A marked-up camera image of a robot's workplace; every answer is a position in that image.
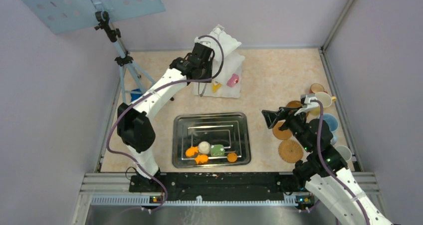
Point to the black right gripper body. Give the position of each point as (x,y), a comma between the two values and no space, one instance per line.
(295,123)

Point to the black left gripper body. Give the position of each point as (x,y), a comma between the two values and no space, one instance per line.
(206,70)

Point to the yellow cake slice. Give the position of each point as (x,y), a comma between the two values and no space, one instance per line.
(216,86)

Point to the pink cake slice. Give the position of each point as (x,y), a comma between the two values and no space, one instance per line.
(233,81)

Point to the orange round cookie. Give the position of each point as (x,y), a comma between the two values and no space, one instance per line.
(232,157)

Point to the green roll cake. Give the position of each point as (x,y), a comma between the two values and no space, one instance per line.
(217,150)

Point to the white round bun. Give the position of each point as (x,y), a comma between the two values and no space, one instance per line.
(204,147)

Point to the metal tongs with pink tips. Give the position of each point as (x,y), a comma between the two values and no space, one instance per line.
(201,88)

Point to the orange fish cake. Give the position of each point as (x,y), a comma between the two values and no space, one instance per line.
(201,159)
(191,152)

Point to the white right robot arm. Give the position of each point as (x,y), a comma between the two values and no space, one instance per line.
(325,172)

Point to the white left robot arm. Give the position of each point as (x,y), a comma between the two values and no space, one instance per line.
(135,127)

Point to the brown coaster middle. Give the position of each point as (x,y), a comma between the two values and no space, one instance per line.
(281,135)

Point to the brown coaster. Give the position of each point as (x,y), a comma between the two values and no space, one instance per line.
(294,104)
(281,135)

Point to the brown coaster back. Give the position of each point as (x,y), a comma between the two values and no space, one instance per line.
(294,104)

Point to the woven coaster front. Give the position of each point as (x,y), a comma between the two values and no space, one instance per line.
(290,151)

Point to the white three-tier dessert stand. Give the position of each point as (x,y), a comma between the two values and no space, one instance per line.
(226,59)

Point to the blue mug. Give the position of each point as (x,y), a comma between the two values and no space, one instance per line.
(333,125)

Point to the yellow mug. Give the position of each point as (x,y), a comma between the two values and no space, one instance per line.
(326,100)

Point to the brown mug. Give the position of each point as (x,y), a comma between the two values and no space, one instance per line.
(316,87)

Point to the stainless steel tray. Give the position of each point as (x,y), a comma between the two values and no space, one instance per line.
(229,129)

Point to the blue toy block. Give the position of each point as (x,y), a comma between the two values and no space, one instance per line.
(135,94)

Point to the light blue music stand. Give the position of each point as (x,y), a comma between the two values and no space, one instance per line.
(62,16)

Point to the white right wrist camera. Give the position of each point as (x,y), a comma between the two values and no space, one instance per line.
(309,102)

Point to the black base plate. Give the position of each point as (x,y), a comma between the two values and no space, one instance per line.
(220,187)

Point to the white cable duct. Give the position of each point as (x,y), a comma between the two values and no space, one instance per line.
(145,200)

